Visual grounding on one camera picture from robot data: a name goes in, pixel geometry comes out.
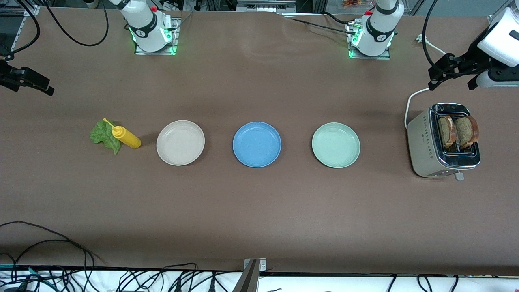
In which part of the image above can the brown bread slice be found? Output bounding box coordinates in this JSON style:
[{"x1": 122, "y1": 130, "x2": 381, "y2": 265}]
[
  {"x1": 454, "y1": 115, "x2": 480, "y2": 150},
  {"x1": 438, "y1": 116, "x2": 458, "y2": 148}
]

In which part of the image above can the green lettuce leaf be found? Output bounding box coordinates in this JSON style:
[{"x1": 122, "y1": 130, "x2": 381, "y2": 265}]
[{"x1": 90, "y1": 119, "x2": 122, "y2": 155}]

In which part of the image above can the yellow mustard squeeze bottle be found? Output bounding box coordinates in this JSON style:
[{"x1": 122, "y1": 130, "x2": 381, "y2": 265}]
[{"x1": 103, "y1": 118, "x2": 142, "y2": 149}]

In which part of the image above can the pale green plate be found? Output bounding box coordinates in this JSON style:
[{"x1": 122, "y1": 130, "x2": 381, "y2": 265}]
[{"x1": 311, "y1": 122, "x2": 361, "y2": 169}]

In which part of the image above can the off-white plate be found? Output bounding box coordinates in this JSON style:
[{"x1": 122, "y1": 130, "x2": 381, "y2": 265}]
[{"x1": 156, "y1": 120, "x2": 206, "y2": 166}]

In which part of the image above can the blue plate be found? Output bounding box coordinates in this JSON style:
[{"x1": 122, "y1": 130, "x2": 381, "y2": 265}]
[{"x1": 232, "y1": 122, "x2": 282, "y2": 168}]

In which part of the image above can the cream and chrome toaster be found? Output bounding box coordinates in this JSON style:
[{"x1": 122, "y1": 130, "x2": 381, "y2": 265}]
[{"x1": 407, "y1": 103, "x2": 482, "y2": 181}]

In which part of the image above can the grey metal pole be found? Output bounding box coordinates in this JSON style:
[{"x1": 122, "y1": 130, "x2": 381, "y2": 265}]
[{"x1": 232, "y1": 260, "x2": 260, "y2": 292}]

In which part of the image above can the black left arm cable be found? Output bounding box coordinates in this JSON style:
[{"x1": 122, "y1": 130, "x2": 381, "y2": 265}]
[{"x1": 422, "y1": 0, "x2": 457, "y2": 76}]

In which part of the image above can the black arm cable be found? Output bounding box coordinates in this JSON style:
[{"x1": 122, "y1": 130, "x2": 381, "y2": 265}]
[
  {"x1": 422, "y1": 0, "x2": 457, "y2": 76},
  {"x1": 0, "y1": 0, "x2": 109, "y2": 61}
]

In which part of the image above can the white toaster power cord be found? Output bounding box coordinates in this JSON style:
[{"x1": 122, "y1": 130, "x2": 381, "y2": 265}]
[{"x1": 404, "y1": 34, "x2": 446, "y2": 129}]

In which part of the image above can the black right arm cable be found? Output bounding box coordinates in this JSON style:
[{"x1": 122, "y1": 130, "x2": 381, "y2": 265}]
[{"x1": 0, "y1": 0, "x2": 109, "y2": 61}]

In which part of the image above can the black base cable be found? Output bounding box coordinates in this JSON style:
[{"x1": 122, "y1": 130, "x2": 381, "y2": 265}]
[{"x1": 290, "y1": 17, "x2": 357, "y2": 35}]

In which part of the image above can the metal table edge bracket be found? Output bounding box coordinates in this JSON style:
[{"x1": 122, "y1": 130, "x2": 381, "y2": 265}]
[{"x1": 243, "y1": 258, "x2": 267, "y2": 271}]

